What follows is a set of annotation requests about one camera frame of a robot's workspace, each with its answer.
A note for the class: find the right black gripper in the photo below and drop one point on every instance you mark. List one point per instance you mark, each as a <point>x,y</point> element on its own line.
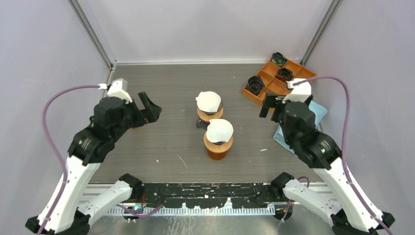
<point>271,101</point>

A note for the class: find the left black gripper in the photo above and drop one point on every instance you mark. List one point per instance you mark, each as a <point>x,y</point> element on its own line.
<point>150,113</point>

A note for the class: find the grey glass mug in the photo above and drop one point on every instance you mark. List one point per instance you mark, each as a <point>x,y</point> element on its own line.
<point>202,124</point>

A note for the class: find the wooden ring dripper stand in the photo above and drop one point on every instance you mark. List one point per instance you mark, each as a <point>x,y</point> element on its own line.
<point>206,118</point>

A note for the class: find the white paper coffee filter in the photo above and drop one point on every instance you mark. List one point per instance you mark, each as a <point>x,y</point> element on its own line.
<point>208,94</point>

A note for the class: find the grey transparent dripper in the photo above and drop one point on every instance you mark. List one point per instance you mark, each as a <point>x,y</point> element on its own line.
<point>209,104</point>

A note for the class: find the blue transparent dripper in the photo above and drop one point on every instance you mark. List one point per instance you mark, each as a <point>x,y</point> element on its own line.
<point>222,142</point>

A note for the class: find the amber glass cup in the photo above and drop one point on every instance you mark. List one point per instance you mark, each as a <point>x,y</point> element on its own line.
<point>216,156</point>

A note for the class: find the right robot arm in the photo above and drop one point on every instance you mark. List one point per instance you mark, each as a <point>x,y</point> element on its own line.
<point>351,213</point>

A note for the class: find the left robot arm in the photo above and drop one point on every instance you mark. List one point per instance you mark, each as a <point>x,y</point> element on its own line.
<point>65,214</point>

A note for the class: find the orange compartment tray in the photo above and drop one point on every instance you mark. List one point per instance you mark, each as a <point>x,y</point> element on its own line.
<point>268,75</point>

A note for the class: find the dark capsule green yellow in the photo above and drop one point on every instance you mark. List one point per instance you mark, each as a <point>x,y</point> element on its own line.
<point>278,59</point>

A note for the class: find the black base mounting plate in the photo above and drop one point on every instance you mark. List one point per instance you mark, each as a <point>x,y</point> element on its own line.
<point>209,195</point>

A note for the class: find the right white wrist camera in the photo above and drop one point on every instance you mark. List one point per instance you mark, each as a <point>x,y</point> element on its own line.
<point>300,90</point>

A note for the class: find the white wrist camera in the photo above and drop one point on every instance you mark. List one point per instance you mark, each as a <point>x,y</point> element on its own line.
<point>300,90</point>
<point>118,88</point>

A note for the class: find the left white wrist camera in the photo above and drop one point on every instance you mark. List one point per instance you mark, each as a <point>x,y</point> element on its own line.
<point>118,88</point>

